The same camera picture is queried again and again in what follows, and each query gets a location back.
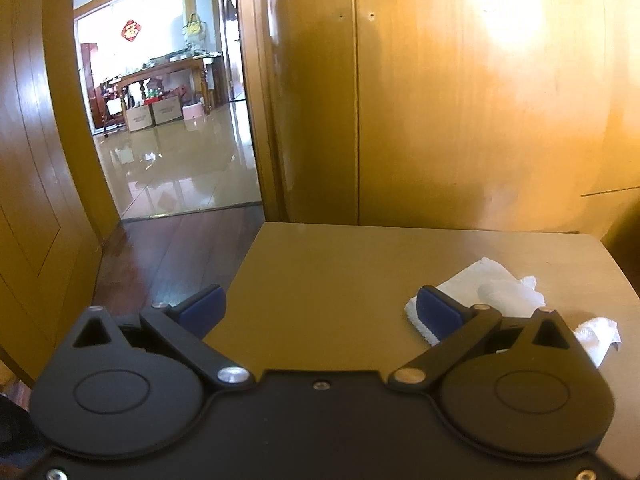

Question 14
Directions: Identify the white towel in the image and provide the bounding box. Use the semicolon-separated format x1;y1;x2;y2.
404;256;623;367

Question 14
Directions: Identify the yellow handbag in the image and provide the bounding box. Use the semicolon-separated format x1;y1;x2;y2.
182;12;207;43

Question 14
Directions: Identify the large window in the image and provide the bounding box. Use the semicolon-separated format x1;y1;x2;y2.
75;0;186;86

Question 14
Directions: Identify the wooden door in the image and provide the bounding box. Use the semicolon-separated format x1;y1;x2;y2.
0;0;121;386

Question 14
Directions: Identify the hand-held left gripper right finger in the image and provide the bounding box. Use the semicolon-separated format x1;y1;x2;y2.
388;285;599;393

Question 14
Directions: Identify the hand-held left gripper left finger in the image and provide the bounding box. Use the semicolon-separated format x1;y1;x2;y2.
57;284;255;393

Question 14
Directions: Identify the wooden wardrobe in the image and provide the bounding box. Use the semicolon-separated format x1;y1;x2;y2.
235;0;640;241

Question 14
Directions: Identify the long wooden table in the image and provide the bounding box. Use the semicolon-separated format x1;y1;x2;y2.
102;54;223;131

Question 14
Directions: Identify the cardboard box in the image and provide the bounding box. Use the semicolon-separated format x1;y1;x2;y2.
125;105;156;132
151;97;184;126

